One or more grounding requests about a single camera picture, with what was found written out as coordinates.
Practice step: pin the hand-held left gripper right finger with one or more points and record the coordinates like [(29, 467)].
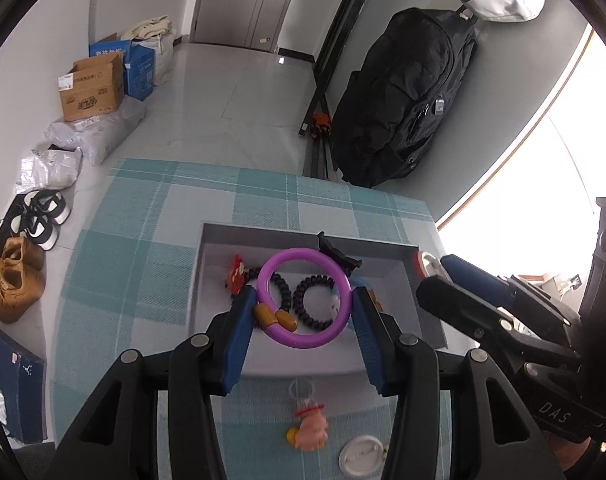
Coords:
[(370, 340)]

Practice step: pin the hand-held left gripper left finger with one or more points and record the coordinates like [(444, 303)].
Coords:
[(238, 340)]

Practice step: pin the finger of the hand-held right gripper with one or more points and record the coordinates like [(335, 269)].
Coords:
[(453, 302), (478, 275)]

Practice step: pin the grey box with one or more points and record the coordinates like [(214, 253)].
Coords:
[(213, 300)]

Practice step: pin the red rimmed round badge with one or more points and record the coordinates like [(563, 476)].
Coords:
[(423, 262)]

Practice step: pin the white bead charm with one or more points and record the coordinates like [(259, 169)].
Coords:
[(334, 305)]

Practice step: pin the red figure charm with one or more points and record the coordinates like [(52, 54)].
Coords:
[(237, 272)]

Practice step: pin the black hair clip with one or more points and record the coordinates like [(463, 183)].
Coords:
[(333, 250)]

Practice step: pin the person's right hand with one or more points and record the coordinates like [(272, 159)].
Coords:
[(580, 457)]

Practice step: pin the pink pig charm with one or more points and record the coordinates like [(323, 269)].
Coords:
[(310, 430)]

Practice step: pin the white round badge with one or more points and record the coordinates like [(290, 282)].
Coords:
[(360, 457)]

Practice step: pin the teal checked tablecloth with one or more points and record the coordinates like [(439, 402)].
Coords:
[(143, 240)]

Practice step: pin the black backpack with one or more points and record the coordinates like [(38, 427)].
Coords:
[(398, 100)]

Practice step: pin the orange and black tool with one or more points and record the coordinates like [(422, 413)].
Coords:
[(320, 122)]

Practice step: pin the brown shoe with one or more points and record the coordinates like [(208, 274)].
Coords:
[(25, 257), (15, 295)]

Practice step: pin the black and white sandal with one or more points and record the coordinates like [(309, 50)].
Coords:
[(35, 232), (50, 205)]

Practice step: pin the dark blue shoe box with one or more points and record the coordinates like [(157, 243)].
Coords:
[(13, 385)]

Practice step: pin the grey plastic parcel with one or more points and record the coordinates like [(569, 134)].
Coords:
[(108, 130)]

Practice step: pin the white plastic parcel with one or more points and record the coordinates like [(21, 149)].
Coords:
[(53, 167)]

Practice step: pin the black coat rack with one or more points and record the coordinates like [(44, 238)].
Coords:
[(333, 35)]

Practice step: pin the blue cardboard box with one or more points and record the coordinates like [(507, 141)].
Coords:
[(140, 75)]

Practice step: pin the brown cardboard box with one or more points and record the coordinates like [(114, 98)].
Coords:
[(90, 95)]

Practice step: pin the white plastic sack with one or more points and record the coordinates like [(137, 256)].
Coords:
[(164, 62)]

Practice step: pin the beige canvas bag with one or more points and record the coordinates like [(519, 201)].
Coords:
[(150, 27)]

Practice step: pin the grey door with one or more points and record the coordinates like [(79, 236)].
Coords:
[(233, 5)]

